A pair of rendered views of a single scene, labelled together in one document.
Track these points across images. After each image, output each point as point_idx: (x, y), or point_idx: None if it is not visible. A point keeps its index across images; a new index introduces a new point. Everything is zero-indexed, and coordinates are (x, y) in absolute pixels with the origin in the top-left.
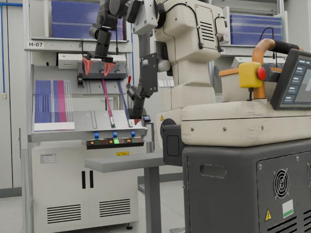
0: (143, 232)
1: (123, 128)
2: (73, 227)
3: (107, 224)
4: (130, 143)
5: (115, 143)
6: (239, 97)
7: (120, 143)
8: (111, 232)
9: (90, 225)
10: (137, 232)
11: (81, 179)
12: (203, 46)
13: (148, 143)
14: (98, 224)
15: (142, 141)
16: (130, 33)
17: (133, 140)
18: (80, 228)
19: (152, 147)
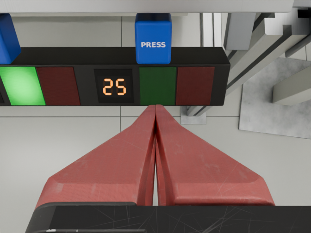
0: (189, 43)
1: (59, 6)
2: (38, 14)
3: (113, 15)
4: (126, 104)
5: (13, 100)
6: None
7: (53, 102)
8: (125, 19)
9: (75, 14)
10: (177, 38)
11: None
12: None
13: (269, 37)
14: (92, 14)
15: (213, 96)
16: None
17: (149, 89)
18: (54, 15)
19: (281, 48)
